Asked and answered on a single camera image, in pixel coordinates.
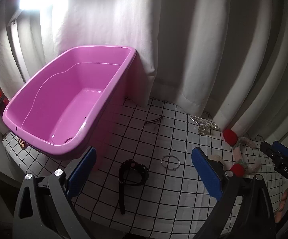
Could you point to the black hair clip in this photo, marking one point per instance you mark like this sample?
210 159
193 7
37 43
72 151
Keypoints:
151 125

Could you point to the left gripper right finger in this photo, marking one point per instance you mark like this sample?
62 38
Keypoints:
255 218

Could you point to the white black grid cloth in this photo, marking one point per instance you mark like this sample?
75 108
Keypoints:
174 202

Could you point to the white curtain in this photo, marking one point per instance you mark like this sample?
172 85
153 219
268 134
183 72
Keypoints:
226 57

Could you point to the right hand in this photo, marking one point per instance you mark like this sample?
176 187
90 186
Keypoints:
282 204

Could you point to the brown printed tag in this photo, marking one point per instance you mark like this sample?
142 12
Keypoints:
23 144

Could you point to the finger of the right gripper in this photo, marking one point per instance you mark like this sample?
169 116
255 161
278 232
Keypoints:
267 149
280 147

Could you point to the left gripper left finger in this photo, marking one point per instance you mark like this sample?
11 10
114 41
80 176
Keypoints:
44 207

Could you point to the pearl hair claw clip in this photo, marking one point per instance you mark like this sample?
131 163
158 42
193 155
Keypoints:
204 126

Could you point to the pink plastic tub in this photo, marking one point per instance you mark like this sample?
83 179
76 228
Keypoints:
73 102

